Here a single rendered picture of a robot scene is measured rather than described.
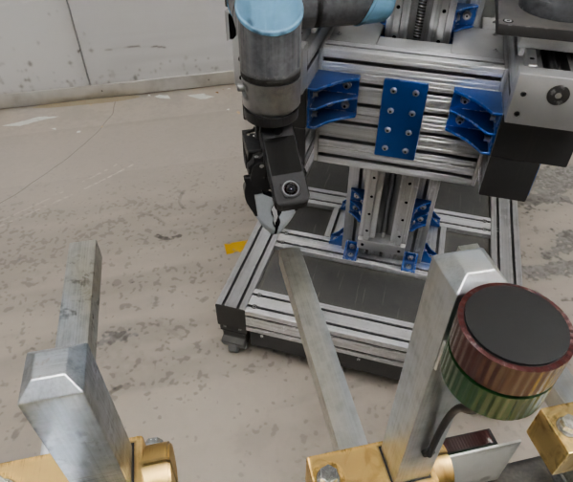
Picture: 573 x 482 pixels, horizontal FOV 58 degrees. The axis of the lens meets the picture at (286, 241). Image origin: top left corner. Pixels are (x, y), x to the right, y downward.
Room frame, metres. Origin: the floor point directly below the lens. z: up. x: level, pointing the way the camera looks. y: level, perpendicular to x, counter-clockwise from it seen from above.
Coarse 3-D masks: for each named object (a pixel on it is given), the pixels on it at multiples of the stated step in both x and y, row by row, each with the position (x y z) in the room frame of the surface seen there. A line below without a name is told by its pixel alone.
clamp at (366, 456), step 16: (352, 448) 0.23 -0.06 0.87; (368, 448) 0.23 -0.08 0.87; (320, 464) 0.22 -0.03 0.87; (336, 464) 0.22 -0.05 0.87; (352, 464) 0.22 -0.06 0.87; (368, 464) 0.22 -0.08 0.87; (384, 464) 0.22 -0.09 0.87; (448, 464) 0.22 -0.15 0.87; (352, 480) 0.20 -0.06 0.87; (368, 480) 0.20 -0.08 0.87; (384, 480) 0.20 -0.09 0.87; (416, 480) 0.20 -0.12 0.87; (432, 480) 0.20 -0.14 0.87; (448, 480) 0.21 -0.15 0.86
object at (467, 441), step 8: (480, 432) 0.33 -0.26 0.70; (488, 432) 0.33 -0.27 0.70; (448, 440) 0.32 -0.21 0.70; (456, 440) 0.32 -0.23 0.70; (464, 440) 0.32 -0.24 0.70; (472, 440) 0.32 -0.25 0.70; (480, 440) 0.32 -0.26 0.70; (488, 440) 0.32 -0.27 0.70; (448, 448) 0.31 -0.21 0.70; (456, 448) 0.31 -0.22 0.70; (464, 448) 0.31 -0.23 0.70
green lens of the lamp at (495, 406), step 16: (448, 336) 0.19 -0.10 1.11; (448, 352) 0.17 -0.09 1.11; (448, 368) 0.17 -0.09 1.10; (448, 384) 0.16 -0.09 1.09; (464, 384) 0.16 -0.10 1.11; (480, 384) 0.15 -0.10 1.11; (464, 400) 0.15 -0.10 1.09; (480, 400) 0.15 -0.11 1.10; (496, 400) 0.14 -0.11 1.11; (512, 400) 0.14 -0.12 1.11; (528, 400) 0.14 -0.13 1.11; (496, 416) 0.14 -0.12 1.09; (512, 416) 0.14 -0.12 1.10
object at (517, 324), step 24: (504, 288) 0.20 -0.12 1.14; (480, 312) 0.18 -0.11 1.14; (504, 312) 0.18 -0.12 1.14; (528, 312) 0.18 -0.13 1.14; (552, 312) 0.18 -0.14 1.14; (480, 336) 0.16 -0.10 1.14; (504, 336) 0.16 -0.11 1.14; (528, 336) 0.16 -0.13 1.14; (552, 336) 0.16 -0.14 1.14; (504, 360) 0.15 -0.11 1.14; (528, 360) 0.15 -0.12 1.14; (552, 360) 0.15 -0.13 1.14; (456, 408) 0.19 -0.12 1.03
